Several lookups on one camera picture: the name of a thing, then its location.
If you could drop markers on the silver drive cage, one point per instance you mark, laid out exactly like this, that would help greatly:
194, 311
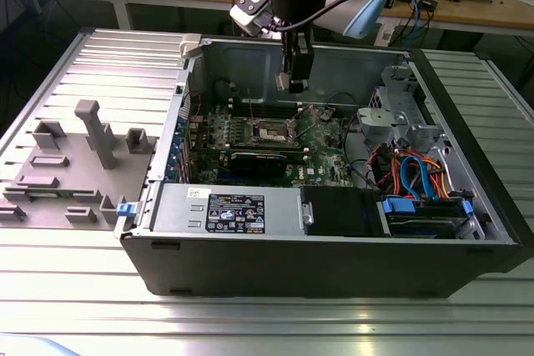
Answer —
375, 118

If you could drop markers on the RAM slot with white clips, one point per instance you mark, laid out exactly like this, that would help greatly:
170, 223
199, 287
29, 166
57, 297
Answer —
279, 103
279, 110

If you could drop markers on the grey case latch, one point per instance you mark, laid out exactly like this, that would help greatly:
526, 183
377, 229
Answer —
189, 45

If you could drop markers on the CPU socket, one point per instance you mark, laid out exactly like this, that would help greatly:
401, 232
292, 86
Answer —
267, 131

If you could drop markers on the green motherboard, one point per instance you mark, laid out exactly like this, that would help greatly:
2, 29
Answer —
325, 151

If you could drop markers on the silver coin battery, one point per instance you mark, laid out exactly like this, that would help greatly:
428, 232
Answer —
326, 114

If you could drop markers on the hard disk in blue carrier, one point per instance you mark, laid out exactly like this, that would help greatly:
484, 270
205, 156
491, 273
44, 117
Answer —
400, 206

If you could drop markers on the blue plastic latch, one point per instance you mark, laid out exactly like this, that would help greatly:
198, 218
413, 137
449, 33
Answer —
126, 211

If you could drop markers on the grey parts rack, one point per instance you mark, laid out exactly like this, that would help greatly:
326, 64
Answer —
62, 189

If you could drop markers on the black drive bay cover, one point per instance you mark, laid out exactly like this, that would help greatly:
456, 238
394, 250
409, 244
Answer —
338, 210

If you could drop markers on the black open PC case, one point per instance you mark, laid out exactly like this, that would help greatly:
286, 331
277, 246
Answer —
292, 264

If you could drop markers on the grey power supply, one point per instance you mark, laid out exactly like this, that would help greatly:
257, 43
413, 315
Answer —
179, 210

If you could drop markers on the graphics card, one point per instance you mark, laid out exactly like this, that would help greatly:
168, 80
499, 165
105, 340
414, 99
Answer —
258, 164

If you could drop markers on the metal locking lever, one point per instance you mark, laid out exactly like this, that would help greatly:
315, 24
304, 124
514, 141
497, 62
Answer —
251, 106

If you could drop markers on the green RAM stick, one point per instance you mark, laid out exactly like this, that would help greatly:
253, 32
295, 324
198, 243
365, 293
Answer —
50, 194

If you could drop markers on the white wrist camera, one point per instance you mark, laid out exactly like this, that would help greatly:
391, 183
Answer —
244, 14

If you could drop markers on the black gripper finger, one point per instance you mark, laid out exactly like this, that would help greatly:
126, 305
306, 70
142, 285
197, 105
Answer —
301, 68

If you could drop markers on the silver green CPU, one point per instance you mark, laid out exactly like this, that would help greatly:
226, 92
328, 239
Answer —
282, 82

